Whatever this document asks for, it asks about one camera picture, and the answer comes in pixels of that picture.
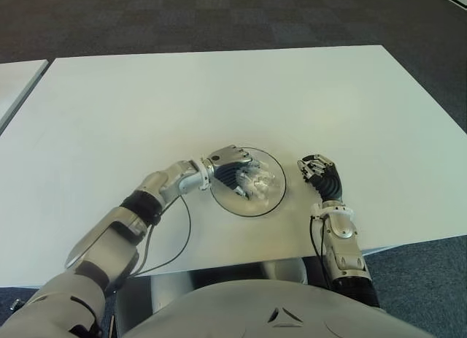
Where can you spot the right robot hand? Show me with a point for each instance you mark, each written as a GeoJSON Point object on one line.
{"type": "Point", "coordinates": [328, 181]}

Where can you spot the grey robot torso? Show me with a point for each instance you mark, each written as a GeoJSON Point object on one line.
{"type": "Point", "coordinates": [277, 312]}

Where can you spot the small black silver floor object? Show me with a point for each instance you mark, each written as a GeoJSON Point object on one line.
{"type": "Point", "coordinates": [14, 304]}

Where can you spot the clear bottle with blue cap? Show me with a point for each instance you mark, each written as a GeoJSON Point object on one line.
{"type": "Point", "coordinates": [262, 183]}

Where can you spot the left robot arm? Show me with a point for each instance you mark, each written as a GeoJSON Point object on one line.
{"type": "Point", "coordinates": [109, 243]}

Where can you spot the clear glass bowl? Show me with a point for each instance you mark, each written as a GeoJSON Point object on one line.
{"type": "Point", "coordinates": [270, 206]}

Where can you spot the neighbouring white table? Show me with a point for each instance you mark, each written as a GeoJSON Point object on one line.
{"type": "Point", "coordinates": [18, 82]}

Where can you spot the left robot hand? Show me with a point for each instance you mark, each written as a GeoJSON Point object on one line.
{"type": "Point", "coordinates": [228, 157]}

